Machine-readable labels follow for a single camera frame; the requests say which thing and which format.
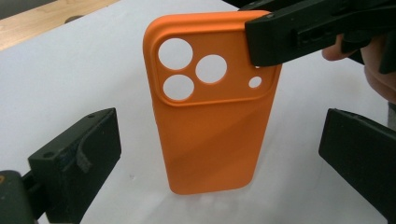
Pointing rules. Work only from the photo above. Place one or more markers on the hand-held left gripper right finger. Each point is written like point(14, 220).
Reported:
point(361, 155)

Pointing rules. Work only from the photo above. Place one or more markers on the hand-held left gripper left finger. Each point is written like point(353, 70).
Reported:
point(74, 165)

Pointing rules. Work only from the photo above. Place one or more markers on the orange phone case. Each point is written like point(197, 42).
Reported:
point(211, 140)

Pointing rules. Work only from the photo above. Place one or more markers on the wooden table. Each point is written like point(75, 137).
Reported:
point(37, 28)

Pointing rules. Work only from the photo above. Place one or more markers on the dark round table grommet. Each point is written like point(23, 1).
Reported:
point(73, 18)

